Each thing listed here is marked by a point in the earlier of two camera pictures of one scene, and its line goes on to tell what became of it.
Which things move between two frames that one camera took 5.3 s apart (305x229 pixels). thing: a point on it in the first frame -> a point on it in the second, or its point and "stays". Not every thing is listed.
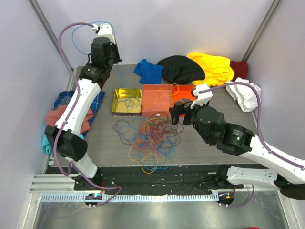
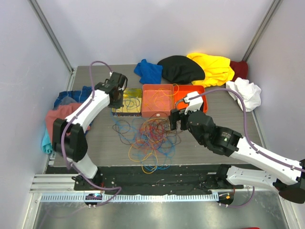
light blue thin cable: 131,103 stays
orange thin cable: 141,151 stays
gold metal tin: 127,102 stays
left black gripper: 114,46 -> 120,104
